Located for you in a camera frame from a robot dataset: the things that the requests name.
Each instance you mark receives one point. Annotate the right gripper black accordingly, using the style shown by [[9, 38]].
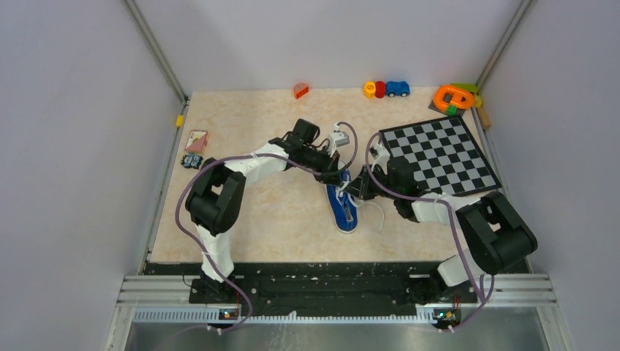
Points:
[[367, 194]]

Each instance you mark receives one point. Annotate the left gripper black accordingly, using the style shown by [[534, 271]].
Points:
[[329, 172]]

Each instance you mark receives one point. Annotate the white shoelace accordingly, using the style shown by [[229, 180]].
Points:
[[361, 203]]

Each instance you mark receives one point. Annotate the blue canvas sneaker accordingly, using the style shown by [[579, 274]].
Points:
[[344, 210]]

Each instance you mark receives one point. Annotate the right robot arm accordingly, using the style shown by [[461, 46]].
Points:
[[496, 236]]

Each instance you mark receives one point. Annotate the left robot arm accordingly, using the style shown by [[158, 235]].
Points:
[[214, 196]]

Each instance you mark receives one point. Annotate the orange lego brick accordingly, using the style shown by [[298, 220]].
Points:
[[300, 89]]

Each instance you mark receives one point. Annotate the yellow toy block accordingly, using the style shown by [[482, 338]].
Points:
[[369, 89]]

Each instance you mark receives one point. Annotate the red toy block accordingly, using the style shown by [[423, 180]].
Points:
[[380, 89]]

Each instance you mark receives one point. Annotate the black white chessboard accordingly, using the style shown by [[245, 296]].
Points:
[[444, 155]]

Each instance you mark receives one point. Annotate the blue toy car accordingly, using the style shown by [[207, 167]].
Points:
[[397, 88]]

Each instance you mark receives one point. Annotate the pink triangle puzzle card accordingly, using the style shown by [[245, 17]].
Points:
[[197, 141]]

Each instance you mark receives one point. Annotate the small blue toy robot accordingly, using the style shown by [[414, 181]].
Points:
[[191, 161]]

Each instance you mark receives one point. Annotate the wooden block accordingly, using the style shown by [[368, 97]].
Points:
[[485, 119]]

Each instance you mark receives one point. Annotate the green toy block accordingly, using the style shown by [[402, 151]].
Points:
[[472, 88]]

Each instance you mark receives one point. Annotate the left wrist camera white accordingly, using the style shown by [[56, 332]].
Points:
[[337, 138]]

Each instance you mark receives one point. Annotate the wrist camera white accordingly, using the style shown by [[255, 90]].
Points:
[[380, 156], [337, 138]]

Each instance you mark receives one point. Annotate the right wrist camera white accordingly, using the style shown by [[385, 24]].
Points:
[[380, 156]]

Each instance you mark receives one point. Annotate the orange plastic ring toy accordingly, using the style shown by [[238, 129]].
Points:
[[450, 99]]

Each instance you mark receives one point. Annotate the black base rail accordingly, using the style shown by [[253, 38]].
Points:
[[323, 289]]

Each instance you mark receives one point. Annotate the yellow clip on frame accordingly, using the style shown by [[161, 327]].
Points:
[[179, 121]]

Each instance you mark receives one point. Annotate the white cable duct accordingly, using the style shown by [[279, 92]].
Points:
[[215, 315]]

